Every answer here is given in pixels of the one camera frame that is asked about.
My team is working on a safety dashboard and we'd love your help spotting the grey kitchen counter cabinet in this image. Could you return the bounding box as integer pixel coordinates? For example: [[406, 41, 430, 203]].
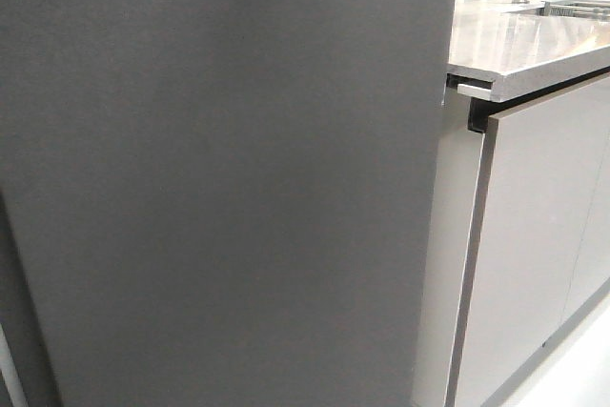
[[411, 2, 609, 406]]

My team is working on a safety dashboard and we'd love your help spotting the steel kitchen sink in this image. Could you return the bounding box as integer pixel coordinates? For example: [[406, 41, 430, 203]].
[[498, 0, 609, 22]]

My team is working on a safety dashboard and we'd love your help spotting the dark grey fridge door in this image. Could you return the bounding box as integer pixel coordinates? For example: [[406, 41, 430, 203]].
[[1, 0, 454, 406], [1, 205, 62, 406]]

